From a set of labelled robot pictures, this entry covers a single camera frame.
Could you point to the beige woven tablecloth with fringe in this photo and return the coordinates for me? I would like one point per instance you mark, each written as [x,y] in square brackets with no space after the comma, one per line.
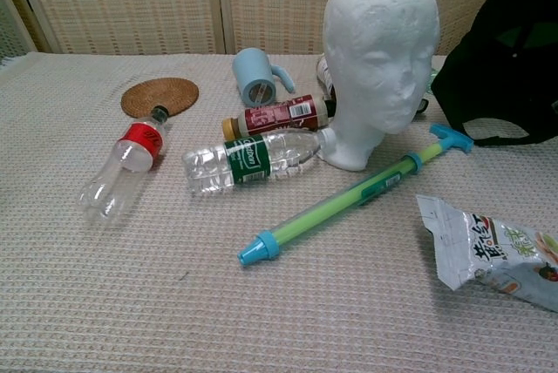
[174,303]

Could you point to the green blue toy water pump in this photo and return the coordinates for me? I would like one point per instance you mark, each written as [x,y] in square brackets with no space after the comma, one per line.
[331,207]

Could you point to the clear water bottle green label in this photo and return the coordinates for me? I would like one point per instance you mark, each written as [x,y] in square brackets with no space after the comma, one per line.
[244,161]

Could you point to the wooden woven folding screen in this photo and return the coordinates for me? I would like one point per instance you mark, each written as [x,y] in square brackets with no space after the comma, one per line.
[131,2]

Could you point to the black baseball cap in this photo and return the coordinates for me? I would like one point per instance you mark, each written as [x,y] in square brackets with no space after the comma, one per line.
[501,85]

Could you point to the small black plastic object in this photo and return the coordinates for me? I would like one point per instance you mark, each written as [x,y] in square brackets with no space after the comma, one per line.
[423,105]

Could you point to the brown drink bottle red label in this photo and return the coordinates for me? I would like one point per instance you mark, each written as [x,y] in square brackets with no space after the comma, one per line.
[279,117]

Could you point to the round brown woven coaster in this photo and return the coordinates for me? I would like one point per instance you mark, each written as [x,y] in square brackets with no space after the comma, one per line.
[159,92]

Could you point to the white foam mannequin head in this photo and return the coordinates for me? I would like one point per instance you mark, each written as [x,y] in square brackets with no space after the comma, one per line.
[379,42]

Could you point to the silver snack bag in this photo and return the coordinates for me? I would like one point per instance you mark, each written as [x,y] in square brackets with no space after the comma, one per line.
[492,251]

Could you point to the empty clear bottle red label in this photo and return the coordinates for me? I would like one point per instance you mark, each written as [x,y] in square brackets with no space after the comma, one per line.
[126,159]

